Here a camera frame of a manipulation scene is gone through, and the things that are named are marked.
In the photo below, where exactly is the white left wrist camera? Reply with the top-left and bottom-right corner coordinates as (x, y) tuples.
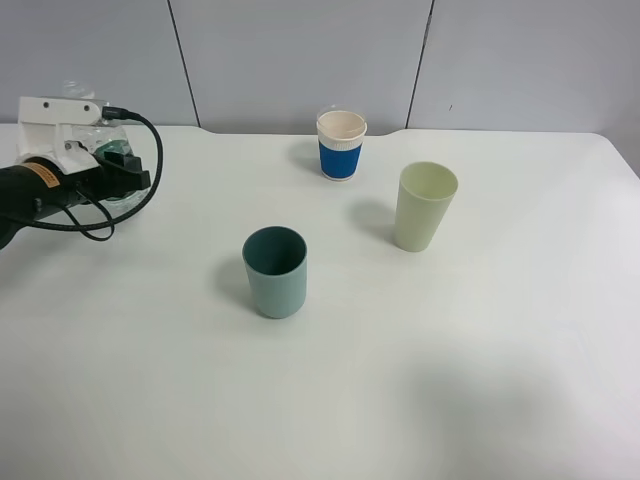
(16, 96), (108, 175)

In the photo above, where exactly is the blue sleeved paper cup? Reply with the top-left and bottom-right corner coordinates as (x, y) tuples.
(316, 105), (368, 181)

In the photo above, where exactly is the clear bottle green label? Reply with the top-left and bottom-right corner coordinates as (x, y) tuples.
(62, 80), (149, 216)

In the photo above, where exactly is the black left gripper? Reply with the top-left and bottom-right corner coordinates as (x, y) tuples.
(13, 148), (152, 221)

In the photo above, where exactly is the teal plastic cup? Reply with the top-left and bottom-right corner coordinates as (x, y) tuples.
(242, 226), (308, 319)

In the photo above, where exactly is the black left camera cable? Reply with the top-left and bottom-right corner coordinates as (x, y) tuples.
(0, 106), (166, 245)

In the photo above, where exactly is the pale green tall cup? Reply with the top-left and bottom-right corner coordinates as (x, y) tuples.
(394, 162), (459, 252)

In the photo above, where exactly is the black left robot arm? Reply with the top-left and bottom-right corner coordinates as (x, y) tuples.
(1, 152), (157, 247)

